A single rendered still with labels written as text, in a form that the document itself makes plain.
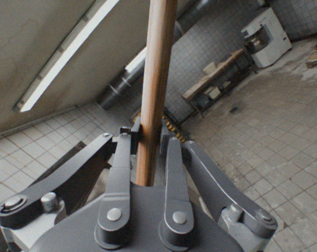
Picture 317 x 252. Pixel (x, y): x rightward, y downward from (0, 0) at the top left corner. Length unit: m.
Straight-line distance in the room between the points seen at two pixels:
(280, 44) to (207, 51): 2.03
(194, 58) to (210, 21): 1.23
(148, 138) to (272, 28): 5.27
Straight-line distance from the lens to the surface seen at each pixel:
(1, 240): 1.39
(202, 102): 4.76
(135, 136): 0.15
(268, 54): 5.22
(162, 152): 0.16
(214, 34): 5.71
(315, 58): 4.15
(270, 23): 5.33
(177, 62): 5.21
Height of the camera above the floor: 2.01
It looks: 15 degrees down
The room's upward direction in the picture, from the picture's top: 44 degrees counter-clockwise
